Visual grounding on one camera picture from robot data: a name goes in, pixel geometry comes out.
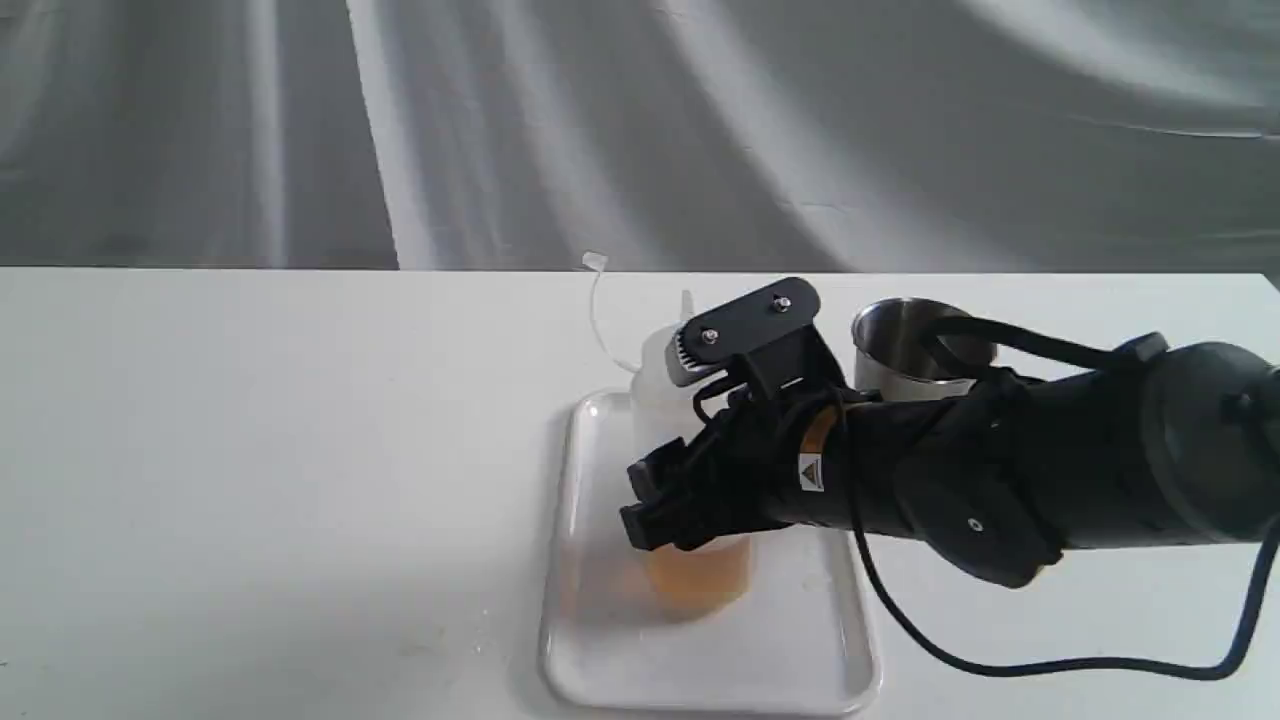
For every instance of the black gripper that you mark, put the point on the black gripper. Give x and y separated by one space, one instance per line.
782 451

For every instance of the translucent squeeze bottle amber liquid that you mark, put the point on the translucent squeeze bottle amber liquid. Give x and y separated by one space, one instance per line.
693 585

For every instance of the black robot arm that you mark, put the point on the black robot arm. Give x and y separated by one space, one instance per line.
1055 447

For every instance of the stainless steel cup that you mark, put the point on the stainless steel cup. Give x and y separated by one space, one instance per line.
890 359

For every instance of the clear plastic tray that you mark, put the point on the clear plastic tray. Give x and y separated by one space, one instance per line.
797 642

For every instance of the grey fabric backdrop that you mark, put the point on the grey fabric backdrop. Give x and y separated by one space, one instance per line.
670 136

